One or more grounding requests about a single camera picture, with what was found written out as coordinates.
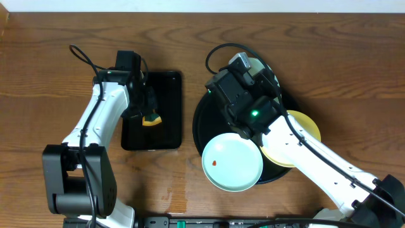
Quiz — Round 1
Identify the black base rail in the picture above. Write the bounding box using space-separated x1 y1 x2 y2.
63 215 349 228

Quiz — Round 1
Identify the yellow green sponge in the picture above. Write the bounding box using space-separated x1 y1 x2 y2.
142 110 162 127

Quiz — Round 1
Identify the light blue plate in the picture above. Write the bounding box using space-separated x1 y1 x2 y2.
249 58 276 97
202 133 263 193

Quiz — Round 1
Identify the black round tray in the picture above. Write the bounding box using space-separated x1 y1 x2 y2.
192 92 291 185

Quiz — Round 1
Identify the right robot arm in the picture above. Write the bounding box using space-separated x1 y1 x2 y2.
202 66 404 227

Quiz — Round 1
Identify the black rectangular tray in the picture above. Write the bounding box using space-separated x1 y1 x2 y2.
121 71 182 151

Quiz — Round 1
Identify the yellow plate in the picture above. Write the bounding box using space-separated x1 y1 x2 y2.
260 110 321 168

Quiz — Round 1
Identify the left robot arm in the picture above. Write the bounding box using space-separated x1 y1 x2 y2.
42 45 162 227

